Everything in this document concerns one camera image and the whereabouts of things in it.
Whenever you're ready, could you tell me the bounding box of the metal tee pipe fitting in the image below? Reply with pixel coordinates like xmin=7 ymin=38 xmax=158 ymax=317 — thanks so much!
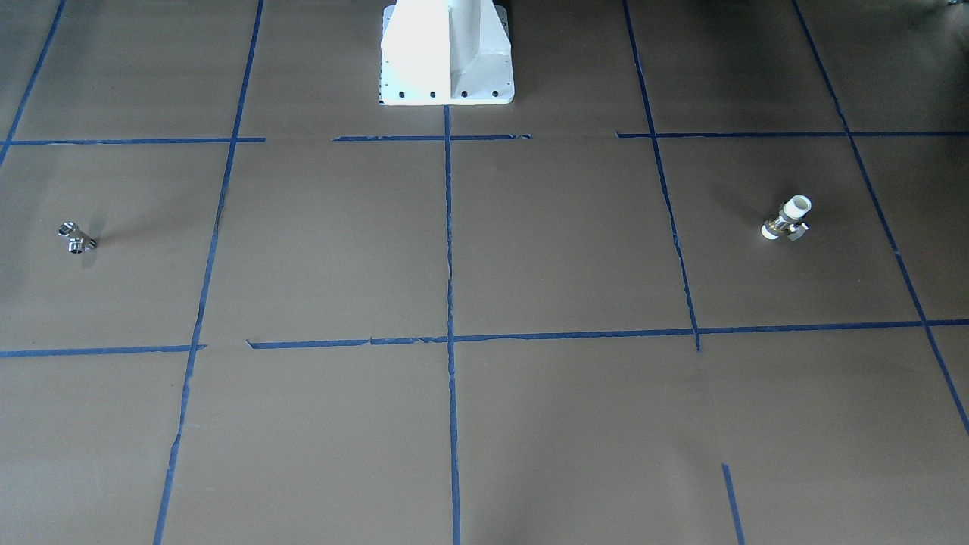
xmin=58 ymin=221 xmax=99 ymax=254

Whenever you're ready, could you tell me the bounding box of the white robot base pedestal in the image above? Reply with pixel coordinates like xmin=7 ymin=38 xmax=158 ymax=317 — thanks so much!
xmin=378 ymin=1 xmax=516 ymax=106

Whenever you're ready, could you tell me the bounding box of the white brass PPR valve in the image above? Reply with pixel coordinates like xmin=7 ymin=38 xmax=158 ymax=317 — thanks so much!
xmin=760 ymin=195 xmax=812 ymax=241

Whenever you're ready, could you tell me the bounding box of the brown paper table cover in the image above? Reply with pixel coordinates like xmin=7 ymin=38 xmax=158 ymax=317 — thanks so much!
xmin=2 ymin=1 xmax=967 ymax=544

